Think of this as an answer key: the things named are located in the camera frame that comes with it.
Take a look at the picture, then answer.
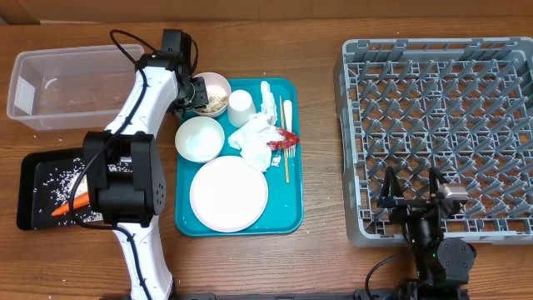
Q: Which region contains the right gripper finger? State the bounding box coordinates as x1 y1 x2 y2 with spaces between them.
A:
429 167 448 198
379 167 403 200

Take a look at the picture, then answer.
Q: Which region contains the pink bowl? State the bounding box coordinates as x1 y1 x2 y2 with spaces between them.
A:
195 72 232 118

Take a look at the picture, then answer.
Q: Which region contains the white bowl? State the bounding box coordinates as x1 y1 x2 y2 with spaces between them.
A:
175 116 225 163

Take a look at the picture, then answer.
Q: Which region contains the red snack wrapper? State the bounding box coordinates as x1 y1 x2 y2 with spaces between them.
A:
266 127 300 151

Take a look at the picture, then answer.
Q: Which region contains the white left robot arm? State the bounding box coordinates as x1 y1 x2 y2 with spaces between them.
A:
83 52 207 299

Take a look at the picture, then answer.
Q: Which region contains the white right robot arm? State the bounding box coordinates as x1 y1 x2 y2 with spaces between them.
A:
377 167 476 299

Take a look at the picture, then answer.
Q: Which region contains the grey dishwasher rack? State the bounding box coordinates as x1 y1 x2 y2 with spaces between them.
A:
333 37 532 247

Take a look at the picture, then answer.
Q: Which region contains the black food waste tray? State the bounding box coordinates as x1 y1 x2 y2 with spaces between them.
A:
16 146 105 231

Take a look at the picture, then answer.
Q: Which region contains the pile of peanuts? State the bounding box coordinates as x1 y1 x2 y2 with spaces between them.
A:
196 85 228 113

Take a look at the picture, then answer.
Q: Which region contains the white paper cup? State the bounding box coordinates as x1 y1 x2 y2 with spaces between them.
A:
227 90 257 128

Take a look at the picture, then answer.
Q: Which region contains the twisted white napkin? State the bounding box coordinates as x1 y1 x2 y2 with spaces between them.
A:
260 81 277 125

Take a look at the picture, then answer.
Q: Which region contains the wooden chopstick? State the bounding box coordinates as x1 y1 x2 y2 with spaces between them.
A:
278 95 291 184

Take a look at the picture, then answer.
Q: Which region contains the white plastic fork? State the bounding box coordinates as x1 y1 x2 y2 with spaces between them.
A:
283 100 296 158

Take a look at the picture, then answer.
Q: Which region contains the pink round plate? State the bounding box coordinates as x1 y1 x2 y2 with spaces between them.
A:
189 156 269 233

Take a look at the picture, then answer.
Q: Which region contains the clear plastic bin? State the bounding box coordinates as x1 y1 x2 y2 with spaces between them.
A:
7 45 135 131

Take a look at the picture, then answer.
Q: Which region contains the orange carrot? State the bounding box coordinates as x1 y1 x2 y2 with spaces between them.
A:
51 192 91 218

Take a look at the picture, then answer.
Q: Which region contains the pile of white rice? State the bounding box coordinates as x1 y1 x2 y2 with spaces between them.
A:
32 157 103 224

